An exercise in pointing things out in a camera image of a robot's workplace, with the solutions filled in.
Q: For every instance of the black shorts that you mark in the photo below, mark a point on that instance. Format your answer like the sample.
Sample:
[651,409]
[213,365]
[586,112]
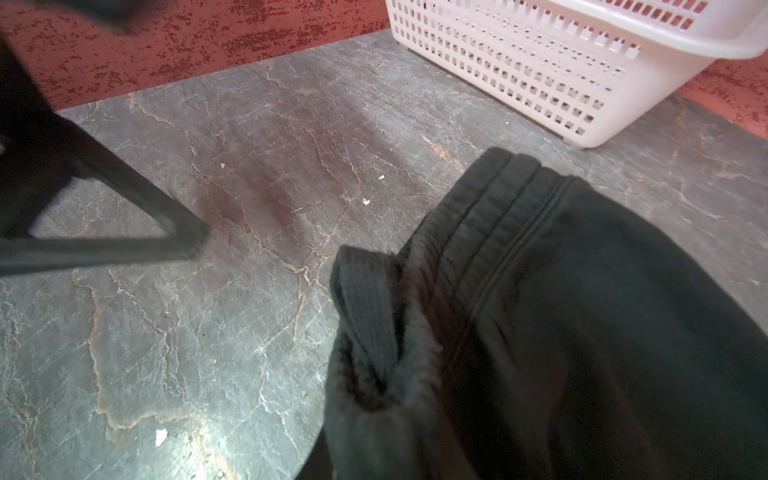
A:
[532,328]

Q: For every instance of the white plastic basket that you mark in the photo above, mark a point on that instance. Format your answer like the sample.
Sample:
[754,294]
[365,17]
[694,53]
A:
[583,69]

